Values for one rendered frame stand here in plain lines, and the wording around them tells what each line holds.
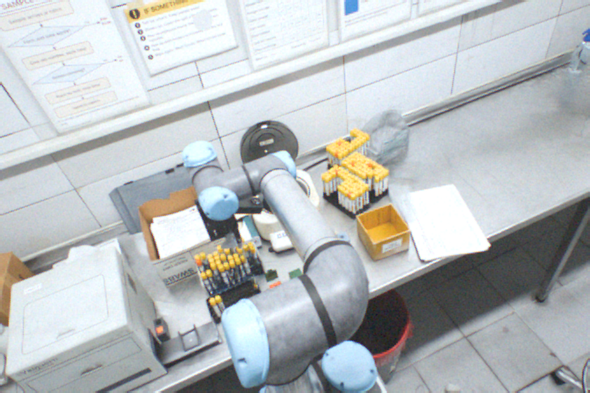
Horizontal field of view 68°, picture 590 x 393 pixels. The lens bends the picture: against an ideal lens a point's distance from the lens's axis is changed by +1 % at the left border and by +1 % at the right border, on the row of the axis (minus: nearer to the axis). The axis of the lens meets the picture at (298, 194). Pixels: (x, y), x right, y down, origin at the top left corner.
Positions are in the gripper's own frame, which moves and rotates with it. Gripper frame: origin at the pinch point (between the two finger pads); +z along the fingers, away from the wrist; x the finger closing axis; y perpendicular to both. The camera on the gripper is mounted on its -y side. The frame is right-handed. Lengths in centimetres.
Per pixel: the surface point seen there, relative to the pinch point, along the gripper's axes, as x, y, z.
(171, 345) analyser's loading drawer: 7.0, 29.0, 22.1
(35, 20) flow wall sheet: -49, 26, -54
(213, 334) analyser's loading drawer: 9.8, 16.8, 22.1
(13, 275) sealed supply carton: -34, 68, 12
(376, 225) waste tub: -4, -47, 24
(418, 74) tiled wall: -50, -95, 4
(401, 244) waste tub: 9, -49, 22
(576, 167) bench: 8, -125, 26
